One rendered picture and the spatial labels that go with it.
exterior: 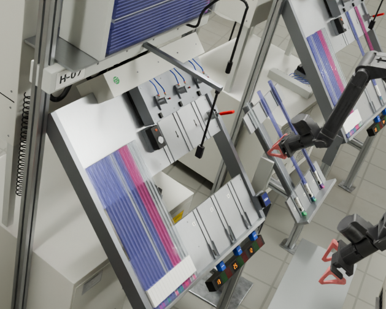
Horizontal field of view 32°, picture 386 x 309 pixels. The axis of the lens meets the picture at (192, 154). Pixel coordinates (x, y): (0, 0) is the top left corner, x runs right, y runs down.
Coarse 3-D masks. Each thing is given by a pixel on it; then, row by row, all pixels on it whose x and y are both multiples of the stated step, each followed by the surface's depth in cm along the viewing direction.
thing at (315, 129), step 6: (300, 114) 241; (306, 114) 238; (294, 120) 240; (300, 120) 237; (306, 120) 236; (312, 120) 238; (294, 126) 240; (300, 126) 238; (306, 126) 237; (312, 126) 238; (318, 126) 240; (300, 132) 240; (306, 132) 239; (312, 132) 237; (318, 132) 240; (318, 144) 236; (324, 144) 234
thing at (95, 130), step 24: (120, 96) 215; (72, 120) 199; (96, 120) 206; (120, 120) 213; (168, 120) 228; (192, 120) 237; (216, 120) 247; (72, 144) 197; (96, 144) 204; (120, 144) 211; (144, 144) 218; (168, 144) 226; (192, 144) 235; (96, 192) 200
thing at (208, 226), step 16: (240, 176) 250; (224, 192) 242; (240, 192) 248; (208, 208) 234; (224, 208) 240; (240, 208) 246; (176, 224) 221; (192, 224) 227; (208, 224) 232; (224, 224) 238; (240, 224) 245; (192, 240) 225; (208, 240) 231; (224, 240) 237; (192, 256) 224; (208, 256) 229
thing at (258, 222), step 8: (256, 224) 248; (248, 232) 244; (240, 240) 240; (232, 248) 236; (224, 256) 232; (216, 264) 228; (200, 272) 225; (208, 272) 225; (176, 296) 213; (168, 304) 210
